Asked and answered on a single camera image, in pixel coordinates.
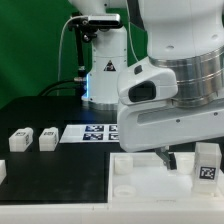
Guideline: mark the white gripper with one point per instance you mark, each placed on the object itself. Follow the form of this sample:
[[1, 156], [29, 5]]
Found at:
[[141, 128]]

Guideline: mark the white square tabletop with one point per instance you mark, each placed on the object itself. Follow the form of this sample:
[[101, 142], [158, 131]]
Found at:
[[143, 178]]

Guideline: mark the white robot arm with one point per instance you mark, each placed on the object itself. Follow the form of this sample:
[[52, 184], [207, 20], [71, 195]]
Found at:
[[186, 36]]

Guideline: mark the white marker sheet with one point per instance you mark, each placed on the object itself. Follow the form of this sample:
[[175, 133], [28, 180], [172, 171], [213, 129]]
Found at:
[[90, 133]]

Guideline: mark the white block left edge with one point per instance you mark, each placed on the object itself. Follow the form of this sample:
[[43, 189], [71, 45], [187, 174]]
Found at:
[[3, 172]]

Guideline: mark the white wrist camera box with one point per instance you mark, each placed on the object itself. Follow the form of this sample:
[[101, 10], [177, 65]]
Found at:
[[143, 82]]

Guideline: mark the white front rail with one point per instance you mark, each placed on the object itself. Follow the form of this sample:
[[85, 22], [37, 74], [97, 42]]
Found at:
[[73, 214]]

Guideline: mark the black camera on stand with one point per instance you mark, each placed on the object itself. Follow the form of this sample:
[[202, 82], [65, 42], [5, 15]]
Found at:
[[108, 38]]

